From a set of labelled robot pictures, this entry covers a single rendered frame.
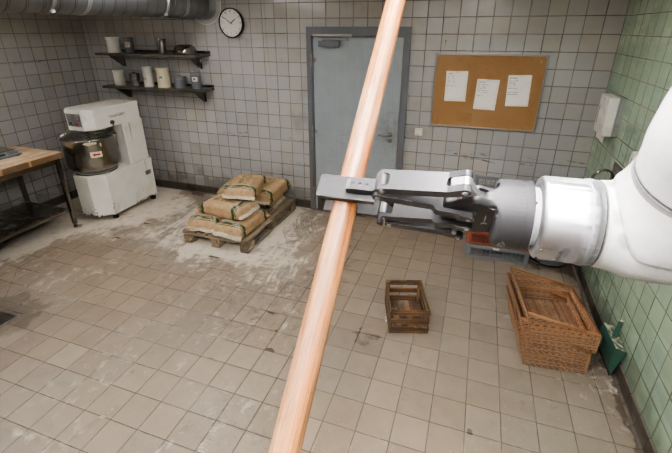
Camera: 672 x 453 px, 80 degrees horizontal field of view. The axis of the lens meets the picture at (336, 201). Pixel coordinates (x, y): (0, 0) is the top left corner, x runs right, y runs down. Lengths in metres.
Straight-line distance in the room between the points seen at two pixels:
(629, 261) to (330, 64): 4.34
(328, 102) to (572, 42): 2.45
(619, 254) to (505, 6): 4.03
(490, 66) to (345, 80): 1.49
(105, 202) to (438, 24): 4.23
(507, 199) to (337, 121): 4.33
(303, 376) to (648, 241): 0.34
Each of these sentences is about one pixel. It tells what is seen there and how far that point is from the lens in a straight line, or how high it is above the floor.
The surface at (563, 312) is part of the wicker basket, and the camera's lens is 3.54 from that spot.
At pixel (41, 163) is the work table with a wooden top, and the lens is 5.22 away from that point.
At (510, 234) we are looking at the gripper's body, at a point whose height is 1.95.
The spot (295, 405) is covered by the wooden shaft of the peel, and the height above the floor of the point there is 1.81.
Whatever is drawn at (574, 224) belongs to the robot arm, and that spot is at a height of 1.97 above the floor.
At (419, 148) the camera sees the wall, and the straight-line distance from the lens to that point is 4.60.
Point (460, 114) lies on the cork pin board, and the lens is 4.46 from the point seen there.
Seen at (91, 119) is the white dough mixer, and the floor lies 1.21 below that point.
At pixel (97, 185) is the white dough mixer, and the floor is 0.46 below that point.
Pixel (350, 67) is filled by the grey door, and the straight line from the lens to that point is 4.59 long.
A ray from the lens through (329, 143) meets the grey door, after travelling 4.82.
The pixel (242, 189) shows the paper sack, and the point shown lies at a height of 0.57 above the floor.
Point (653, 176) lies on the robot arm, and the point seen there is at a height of 2.03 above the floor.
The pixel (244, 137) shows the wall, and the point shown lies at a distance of 5.35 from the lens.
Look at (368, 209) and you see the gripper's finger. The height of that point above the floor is 1.94.
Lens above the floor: 2.14
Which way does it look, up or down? 23 degrees down
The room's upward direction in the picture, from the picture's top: straight up
